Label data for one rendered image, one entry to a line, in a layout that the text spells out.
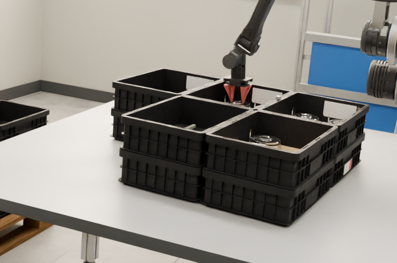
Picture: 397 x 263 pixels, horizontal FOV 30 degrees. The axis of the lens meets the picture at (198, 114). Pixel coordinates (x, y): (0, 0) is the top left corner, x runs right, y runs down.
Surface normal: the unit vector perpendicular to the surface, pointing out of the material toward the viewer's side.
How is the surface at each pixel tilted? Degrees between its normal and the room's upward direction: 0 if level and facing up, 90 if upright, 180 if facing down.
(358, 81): 90
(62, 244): 0
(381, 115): 90
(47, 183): 0
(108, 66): 90
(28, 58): 90
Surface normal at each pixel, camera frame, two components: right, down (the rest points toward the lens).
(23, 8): 0.92, 0.17
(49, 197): 0.08, -0.97
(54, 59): -0.40, 0.20
